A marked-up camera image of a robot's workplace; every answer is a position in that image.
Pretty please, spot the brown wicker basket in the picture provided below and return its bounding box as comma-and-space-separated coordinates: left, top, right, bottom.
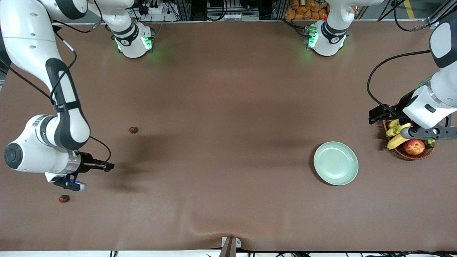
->
383, 104, 435, 160

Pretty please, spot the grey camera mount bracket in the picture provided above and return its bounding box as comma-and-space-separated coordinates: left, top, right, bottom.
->
221, 236, 242, 257

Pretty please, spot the pale green round plate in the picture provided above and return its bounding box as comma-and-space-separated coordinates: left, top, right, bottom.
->
313, 141, 359, 186

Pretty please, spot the white power strip with plugs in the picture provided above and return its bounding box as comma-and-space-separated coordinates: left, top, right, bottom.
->
140, 3, 165, 15

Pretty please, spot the red yellow apple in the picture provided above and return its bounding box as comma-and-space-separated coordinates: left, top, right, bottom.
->
402, 138, 426, 156

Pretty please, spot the bag of orange buns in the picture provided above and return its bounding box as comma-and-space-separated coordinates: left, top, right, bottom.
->
284, 0, 331, 20

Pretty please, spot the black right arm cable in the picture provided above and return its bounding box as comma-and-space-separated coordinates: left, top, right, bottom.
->
0, 0, 112, 168

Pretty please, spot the brown table cover mat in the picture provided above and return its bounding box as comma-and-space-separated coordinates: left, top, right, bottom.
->
0, 21, 457, 252

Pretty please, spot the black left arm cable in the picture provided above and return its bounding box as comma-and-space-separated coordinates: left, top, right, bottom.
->
367, 0, 457, 120

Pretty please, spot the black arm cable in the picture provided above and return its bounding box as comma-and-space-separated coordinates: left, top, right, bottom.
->
0, 0, 112, 168
367, 0, 457, 120

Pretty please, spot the aluminium frame profile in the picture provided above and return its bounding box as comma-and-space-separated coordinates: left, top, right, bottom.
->
427, 0, 457, 27

